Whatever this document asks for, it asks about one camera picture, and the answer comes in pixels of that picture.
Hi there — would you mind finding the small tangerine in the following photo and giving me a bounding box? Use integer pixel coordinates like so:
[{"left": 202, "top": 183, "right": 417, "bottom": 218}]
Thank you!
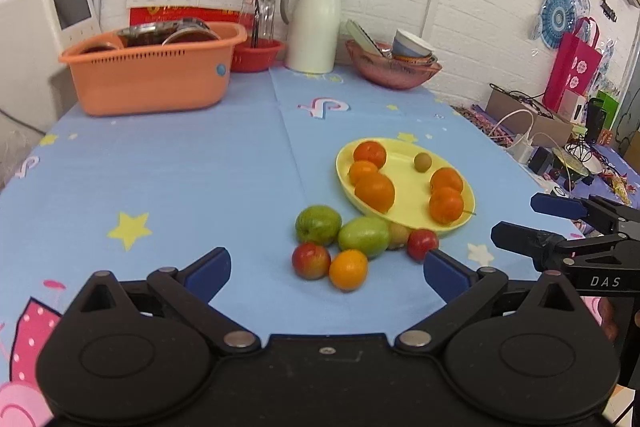
[{"left": 348, "top": 160, "right": 378, "bottom": 186}]

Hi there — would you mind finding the large orange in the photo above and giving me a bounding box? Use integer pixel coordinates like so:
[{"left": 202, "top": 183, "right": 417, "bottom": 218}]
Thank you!
[
  {"left": 430, "top": 167, "right": 464, "bottom": 193},
  {"left": 355, "top": 172, "right": 396, "bottom": 213}
]

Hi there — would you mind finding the blue paper fan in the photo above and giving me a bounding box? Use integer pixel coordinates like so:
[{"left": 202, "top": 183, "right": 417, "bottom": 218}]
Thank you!
[{"left": 529, "top": 0, "right": 576, "bottom": 50}]

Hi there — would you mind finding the red plastic basket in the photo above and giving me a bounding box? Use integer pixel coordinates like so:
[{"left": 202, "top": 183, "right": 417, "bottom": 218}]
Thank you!
[{"left": 231, "top": 39, "right": 285, "bottom": 72}]

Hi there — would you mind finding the pink shopping bag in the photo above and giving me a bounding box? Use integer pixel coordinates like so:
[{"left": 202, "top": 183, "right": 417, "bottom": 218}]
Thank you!
[{"left": 542, "top": 17, "right": 602, "bottom": 113}]

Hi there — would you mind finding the white thermos jug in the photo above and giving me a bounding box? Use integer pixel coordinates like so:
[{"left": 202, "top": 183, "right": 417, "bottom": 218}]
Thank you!
[{"left": 280, "top": 0, "right": 341, "bottom": 75}]

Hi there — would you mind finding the green white plate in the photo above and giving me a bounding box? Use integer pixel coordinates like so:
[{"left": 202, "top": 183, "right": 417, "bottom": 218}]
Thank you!
[{"left": 346, "top": 20, "right": 392, "bottom": 58}]

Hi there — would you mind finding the brown kiwi fruit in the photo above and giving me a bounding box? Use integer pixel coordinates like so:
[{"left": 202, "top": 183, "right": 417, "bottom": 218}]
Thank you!
[{"left": 388, "top": 222, "right": 411, "bottom": 251}]

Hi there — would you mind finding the pink glass bowl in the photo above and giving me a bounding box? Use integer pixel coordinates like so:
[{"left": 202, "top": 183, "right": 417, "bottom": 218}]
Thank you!
[{"left": 345, "top": 40, "right": 442, "bottom": 91}]

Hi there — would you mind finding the white appliance with screen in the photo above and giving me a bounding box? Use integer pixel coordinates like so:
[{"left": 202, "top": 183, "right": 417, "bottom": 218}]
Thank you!
[{"left": 1, "top": 0, "right": 101, "bottom": 131}]

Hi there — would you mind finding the brown longan front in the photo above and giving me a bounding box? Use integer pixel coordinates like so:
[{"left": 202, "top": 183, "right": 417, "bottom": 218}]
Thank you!
[{"left": 413, "top": 153, "right": 433, "bottom": 173}]

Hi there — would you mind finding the light green apple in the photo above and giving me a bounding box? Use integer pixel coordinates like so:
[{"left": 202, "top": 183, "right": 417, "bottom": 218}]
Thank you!
[{"left": 337, "top": 216, "right": 390, "bottom": 259}]

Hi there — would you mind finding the red apple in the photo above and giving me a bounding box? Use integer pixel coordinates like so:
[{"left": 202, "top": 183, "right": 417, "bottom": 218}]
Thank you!
[
  {"left": 292, "top": 242, "right": 331, "bottom": 281},
  {"left": 407, "top": 229, "right": 439, "bottom": 263}
]

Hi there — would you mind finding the reddish orange tangerine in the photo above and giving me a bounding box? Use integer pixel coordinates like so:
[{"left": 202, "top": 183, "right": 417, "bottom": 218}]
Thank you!
[{"left": 352, "top": 140, "right": 387, "bottom": 169}]

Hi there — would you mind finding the yellow orange citrus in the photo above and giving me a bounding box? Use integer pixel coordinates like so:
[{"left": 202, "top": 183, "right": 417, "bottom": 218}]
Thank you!
[{"left": 329, "top": 249, "right": 369, "bottom": 291}]

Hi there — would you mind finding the white blue ceramic bowl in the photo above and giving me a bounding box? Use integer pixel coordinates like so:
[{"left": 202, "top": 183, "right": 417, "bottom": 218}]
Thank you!
[{"left": 392, "top": 29, "right": 433, "bottom": 58}]

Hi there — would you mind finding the cardboard box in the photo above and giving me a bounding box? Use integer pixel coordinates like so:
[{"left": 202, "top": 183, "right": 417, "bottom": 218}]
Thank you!
[{"left": 485, "top": 86, "right": 572, "bottom": 147}]

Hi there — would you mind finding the dark green mango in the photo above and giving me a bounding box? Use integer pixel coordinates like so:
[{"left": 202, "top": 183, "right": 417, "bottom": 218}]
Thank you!
[{"left": 295, "top": 205, "right": 342, "bottom": 246}]

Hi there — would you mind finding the blue patterned tablecloth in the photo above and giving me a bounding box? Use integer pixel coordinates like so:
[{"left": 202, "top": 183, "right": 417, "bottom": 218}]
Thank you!
[{"left": 1, "top": 68, "right": 575, "bottom": 426}]

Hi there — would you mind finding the large orange front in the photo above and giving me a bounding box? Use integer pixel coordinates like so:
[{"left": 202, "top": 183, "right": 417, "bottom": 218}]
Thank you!
[{"left": 355, "top": 172, "right": 396, "bottom": 213}]

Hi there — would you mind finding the orange plastic basket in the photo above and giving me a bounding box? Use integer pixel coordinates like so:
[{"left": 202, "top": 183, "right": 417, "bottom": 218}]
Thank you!
[{"left": 58, "top": 22, "right": 247, "bottom": 116}]

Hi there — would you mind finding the glass carafe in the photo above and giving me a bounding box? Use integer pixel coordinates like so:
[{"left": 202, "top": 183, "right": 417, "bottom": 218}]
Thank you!
[{"left": 239, "top": 0, "right": 276, "bottom": 48}]

